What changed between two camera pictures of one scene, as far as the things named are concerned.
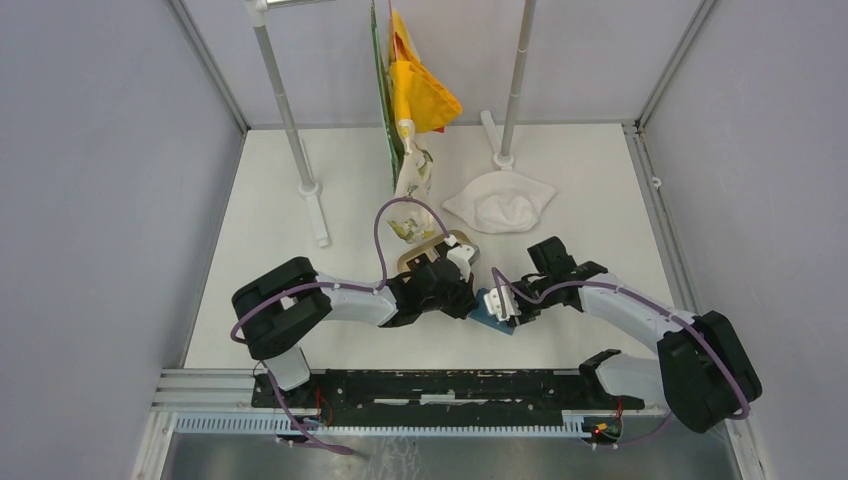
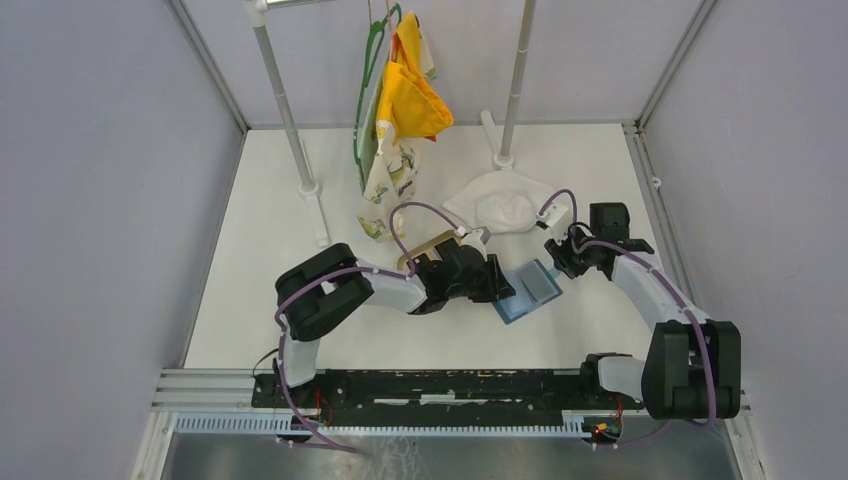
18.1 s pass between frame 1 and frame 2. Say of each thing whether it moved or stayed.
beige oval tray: stayed
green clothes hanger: moved
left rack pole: stayed
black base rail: stayed
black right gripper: moved
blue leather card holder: moved
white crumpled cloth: stayed
